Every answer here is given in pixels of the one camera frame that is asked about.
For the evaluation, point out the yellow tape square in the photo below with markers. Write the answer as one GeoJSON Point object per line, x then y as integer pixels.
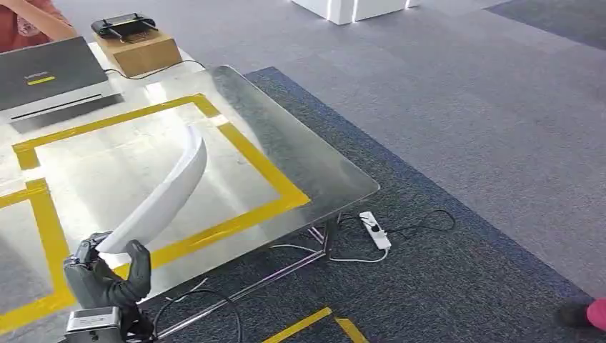
{"type": "Point", "coordinates": [265, 165]}
{"type": "Point", "coordinates": [49, 236]}

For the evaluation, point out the white curved plastic panel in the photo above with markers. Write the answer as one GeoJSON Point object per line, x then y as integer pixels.
{"type": "Point", "coordinates": [165, 194]}

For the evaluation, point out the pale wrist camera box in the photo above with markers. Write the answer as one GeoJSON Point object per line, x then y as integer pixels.
{"type": "Point", "coordinates": [92, 324]}

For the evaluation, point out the white cabinet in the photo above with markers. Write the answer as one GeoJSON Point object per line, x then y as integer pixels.
{"type": "Point", "coordinates": [350, 9]}

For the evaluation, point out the brown cardboard box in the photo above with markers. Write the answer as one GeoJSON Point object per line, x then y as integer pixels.
{"type": "Point", "coordinates": [142, 54]}

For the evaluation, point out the person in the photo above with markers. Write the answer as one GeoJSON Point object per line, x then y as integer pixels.
{"type": "Point", "coordinates": [33, 21]}

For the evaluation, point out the white power strip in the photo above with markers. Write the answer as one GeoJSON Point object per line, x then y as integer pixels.
{"type": "Point", "coordinates": [375, 230]}

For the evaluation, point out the black handheld controller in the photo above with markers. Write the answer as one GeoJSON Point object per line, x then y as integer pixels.
{"type": "Point", "coordinates": [123, 23]}

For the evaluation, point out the grey laptop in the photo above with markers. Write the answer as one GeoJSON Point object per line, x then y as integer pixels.
{"type": "Point", "coordinates": [52, 75]}

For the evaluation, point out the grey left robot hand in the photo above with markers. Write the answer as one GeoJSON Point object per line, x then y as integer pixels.
{"type": "Point", "coordinates": [102, 284]}

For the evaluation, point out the steel bench table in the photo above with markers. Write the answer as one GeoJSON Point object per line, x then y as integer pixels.
{"type": "Point", "coordinates": [293, 156]}

